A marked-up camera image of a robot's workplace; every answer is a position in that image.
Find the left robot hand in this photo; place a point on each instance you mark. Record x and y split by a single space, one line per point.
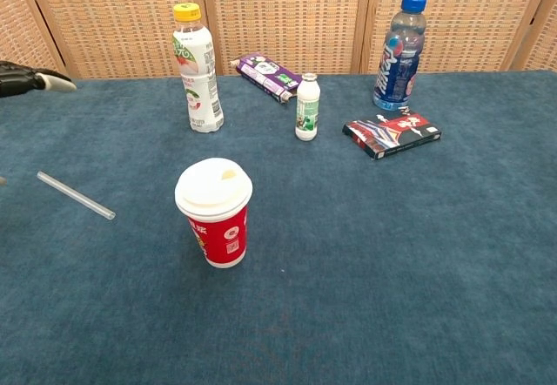
26 81

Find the clear plastic straw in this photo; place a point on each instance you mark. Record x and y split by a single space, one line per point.
74 194

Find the red paper cup white lid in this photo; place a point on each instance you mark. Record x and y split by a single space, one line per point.
219 237

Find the yellow cap white drink bottle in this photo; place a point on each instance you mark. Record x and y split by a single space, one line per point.
200 76

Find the purple drink carton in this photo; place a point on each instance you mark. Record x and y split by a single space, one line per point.
265 75

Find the small white yogurt bottle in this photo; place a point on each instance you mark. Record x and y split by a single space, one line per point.
308 110

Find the blue table cloth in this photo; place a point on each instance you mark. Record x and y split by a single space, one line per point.
348 250

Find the red black flat box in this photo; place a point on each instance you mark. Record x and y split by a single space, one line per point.
391 134

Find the blue cap sports drink bottle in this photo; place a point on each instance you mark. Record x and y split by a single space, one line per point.
398 67

